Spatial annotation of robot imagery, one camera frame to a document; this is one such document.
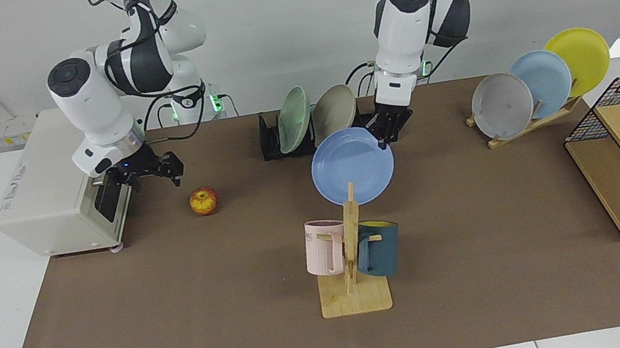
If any red yellow apple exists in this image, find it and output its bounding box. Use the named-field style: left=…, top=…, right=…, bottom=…
left=187, top=184, right=222, bottom=219

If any beige plate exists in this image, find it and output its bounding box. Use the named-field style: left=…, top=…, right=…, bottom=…
left=306, top=82, right=363, bottom=149

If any pale green plate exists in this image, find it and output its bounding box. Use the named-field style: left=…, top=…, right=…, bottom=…
left=271, top=85, right=318, bottom=156

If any black dish rack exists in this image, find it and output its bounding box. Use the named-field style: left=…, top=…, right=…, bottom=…
left=256, top=95, right=387, bottom=163

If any grey plate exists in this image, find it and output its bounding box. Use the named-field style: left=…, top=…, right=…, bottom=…
left=466, top=68, right=540, bottom=145

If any wooden plate rack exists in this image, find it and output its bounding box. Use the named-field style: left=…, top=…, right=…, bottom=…
left=464, top=93, right=589, bottom=153

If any light blue plate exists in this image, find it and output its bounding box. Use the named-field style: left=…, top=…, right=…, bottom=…
left=506, top=45, right=578, bottom=123

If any yellow plate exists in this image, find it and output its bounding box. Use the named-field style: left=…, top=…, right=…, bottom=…
left=541, top=23, right=616, bottom=101

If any pale toaster oven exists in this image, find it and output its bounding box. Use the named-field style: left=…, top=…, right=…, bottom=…
left=0, top=99, right=142, bottom=271

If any dark teal mug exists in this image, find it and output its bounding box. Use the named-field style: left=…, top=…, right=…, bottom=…
left=350, top=216, right=407, bottom=282

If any pink mug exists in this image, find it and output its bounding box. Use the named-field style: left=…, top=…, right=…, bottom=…
left=300, top=216, right=352, bottom=279

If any brown table cloth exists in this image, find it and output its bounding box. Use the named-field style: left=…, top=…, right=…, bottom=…
left=0, top=54, right=620, bottom=348

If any wooden cup stand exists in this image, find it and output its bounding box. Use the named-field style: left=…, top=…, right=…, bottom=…
left=302, top=178, right=395, bottom=321

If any white wall socket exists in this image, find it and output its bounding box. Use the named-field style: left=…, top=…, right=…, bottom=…
left=0, top=114, right=41, bottom=149

